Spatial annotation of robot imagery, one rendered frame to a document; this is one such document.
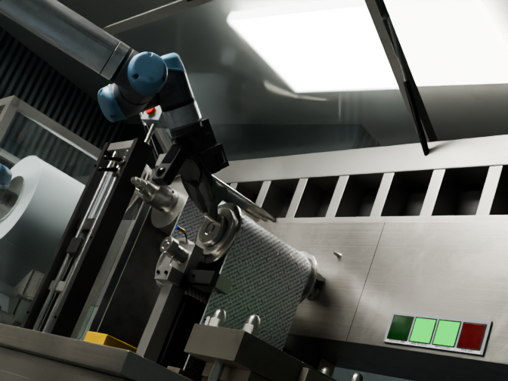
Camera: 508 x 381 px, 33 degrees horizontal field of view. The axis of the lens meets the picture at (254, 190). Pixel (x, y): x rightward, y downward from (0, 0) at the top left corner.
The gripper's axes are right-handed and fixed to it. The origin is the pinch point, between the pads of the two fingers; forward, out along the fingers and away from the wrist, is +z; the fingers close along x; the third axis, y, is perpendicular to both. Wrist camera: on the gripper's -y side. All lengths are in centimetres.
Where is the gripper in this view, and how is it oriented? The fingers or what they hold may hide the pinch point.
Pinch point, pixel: (208, 215)
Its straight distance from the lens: 185.2
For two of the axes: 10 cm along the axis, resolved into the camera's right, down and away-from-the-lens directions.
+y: 7.0, -3.8, 6.0
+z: 3.1, 9.3, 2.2
